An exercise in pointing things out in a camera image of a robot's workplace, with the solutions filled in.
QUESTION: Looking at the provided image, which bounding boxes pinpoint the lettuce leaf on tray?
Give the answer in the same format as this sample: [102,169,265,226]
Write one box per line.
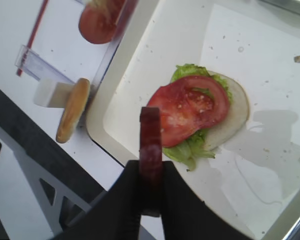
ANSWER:
[162,63,234,171]

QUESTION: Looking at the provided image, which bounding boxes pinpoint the brown bun bottom slice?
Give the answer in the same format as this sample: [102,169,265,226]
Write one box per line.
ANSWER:
[55,78,91,144]

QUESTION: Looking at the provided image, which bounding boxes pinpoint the metal tray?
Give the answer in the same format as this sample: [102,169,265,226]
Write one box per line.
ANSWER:
[86,0,300,240]

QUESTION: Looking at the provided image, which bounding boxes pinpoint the tomato slice on tray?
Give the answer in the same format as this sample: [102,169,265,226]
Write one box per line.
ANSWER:
[147,75,230,148]

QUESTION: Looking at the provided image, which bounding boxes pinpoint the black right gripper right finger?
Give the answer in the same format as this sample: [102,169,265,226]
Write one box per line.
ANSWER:
[160,161,249,240]

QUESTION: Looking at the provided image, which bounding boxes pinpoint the upright tomato slices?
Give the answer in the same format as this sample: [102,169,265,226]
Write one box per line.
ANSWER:
[78,0,126,45]

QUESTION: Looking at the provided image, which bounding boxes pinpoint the white bread slice on tray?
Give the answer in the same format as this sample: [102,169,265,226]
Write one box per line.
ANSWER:
[202,70,250,151]

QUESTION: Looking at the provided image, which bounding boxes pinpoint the red rod left side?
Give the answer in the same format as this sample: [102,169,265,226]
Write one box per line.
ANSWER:
[16,0,49,77]

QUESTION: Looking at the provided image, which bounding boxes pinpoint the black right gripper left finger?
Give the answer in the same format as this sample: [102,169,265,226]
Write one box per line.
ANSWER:
[54,160,141,240]

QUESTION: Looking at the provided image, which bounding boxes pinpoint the grey table frame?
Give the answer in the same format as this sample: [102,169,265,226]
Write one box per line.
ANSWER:
[0,117,108,240]

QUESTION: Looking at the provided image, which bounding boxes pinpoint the clear rail lower left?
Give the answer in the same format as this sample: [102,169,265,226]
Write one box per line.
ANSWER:
[15,45,74,84]

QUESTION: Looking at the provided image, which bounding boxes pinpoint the white pusher block lower left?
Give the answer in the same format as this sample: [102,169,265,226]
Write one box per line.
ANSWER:
[33,78,74,109]

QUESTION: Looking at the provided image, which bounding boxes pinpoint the white paper liner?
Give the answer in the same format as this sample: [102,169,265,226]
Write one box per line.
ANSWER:
[103,0,300,240]

